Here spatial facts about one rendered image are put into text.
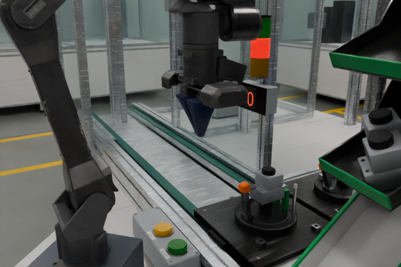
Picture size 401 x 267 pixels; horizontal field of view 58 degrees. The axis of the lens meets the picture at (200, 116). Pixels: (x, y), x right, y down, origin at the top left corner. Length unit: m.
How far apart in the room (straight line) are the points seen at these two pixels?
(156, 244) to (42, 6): 0.52
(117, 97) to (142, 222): 0.94
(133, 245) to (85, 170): 0.17
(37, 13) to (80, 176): 0.22
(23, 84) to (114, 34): 4.10
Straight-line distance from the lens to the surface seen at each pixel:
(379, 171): 0.51
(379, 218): 0.67
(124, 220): 1.07
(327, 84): 6.06
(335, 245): 0.68
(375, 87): 0.63
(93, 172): 0.53
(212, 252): 0.78
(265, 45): 0.94
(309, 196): 0.98
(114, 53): 1.68
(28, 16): 0.46
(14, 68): 5.66
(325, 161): 0.57
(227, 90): 0.51
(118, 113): 1.73
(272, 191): 0.81
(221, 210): 0.88
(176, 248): 0.76
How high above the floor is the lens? 1.42
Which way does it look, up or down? 16 degrees down
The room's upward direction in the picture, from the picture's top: straight up
